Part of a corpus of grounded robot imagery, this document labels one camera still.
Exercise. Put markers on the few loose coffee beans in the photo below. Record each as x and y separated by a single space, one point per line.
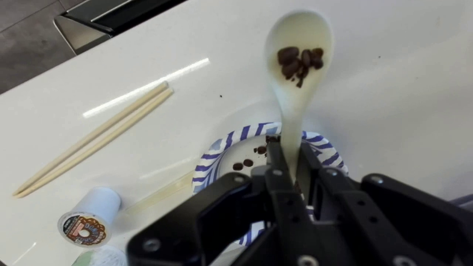
245 162

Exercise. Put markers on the dark kitchen cabinet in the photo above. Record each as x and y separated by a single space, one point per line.
123 12

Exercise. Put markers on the white coffee pod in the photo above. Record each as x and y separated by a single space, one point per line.
90 216

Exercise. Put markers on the small coffee bean portion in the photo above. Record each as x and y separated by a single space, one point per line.
297 61

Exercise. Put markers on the white plastic spoon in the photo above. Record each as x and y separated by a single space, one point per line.
296 30

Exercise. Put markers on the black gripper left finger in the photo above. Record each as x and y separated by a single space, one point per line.
207 227

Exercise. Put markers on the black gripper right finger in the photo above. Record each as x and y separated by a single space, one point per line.
404 227

